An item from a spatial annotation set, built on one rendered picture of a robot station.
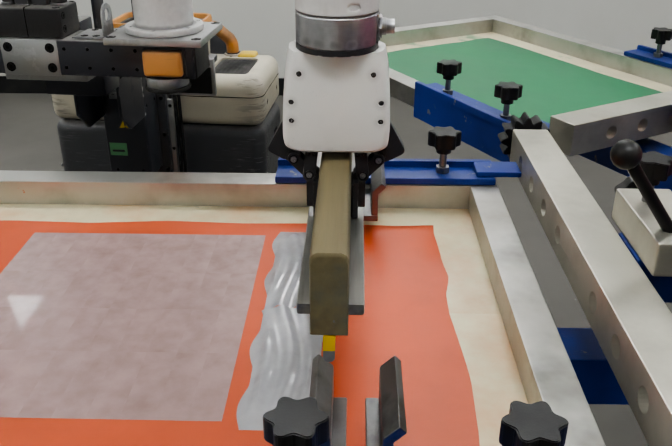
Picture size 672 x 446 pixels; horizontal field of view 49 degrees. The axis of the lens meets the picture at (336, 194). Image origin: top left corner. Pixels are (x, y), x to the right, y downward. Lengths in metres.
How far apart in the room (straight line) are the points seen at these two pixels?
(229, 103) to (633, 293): 1.27
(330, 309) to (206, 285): 0.31
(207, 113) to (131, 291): 1.02
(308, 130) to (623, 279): 0.33
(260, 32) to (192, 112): 2.80
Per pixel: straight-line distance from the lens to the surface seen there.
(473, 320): 0.80
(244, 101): 1.80
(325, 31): 0.64
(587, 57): 1.85
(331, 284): 0.56
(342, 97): 0.67
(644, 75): 1.75
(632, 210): 0.80
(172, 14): 1.22
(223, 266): 0.89
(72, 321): 0.83
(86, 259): 0.94
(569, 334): 0.87
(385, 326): 0.78
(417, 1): 4.55
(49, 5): 1.33
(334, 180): 0.66
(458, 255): 0.92
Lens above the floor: 1.41
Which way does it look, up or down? 25 degrees down
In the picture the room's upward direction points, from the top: straight up
